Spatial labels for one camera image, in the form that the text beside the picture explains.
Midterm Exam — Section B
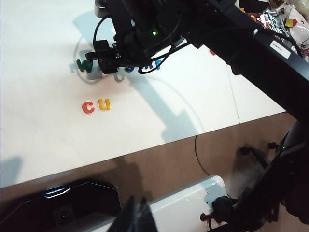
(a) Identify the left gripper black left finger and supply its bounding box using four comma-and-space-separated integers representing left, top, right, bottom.
110, 195, 136, 232

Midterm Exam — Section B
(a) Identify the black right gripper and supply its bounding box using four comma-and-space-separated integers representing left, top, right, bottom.
84, 30, 139, 74

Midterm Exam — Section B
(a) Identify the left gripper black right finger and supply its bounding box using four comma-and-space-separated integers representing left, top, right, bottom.
136, 196, 165, 232

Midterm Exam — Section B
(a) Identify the yellow letter u magnet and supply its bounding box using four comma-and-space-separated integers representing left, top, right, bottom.
98, 97, 112, 112

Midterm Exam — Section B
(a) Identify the red letter c magnet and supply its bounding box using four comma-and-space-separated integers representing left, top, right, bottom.
82, 101, 95, 114

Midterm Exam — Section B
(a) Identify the green letter w magnet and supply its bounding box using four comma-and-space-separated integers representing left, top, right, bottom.
76, 58, 93, 73

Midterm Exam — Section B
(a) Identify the dark blue letter m magnet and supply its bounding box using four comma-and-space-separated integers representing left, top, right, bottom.
139, 63, 157, 73

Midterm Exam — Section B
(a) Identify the white robot chassis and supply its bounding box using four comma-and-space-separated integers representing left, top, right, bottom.
96, 175, 228, 232

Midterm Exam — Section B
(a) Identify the black glossy robot cover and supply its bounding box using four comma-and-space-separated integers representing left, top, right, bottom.
0, 178, 121, 232

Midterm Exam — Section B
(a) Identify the crumpled silver foil bag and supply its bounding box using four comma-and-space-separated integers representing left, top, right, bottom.
260, 6, 298, 38

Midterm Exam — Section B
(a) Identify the white plastic toy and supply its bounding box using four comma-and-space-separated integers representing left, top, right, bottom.
286, 2, 309, 50

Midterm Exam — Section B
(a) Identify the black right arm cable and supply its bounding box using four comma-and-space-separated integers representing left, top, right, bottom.
92, 15, 113, 44

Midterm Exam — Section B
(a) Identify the thin black floor cable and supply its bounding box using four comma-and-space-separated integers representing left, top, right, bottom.
194, 135, 211, 177

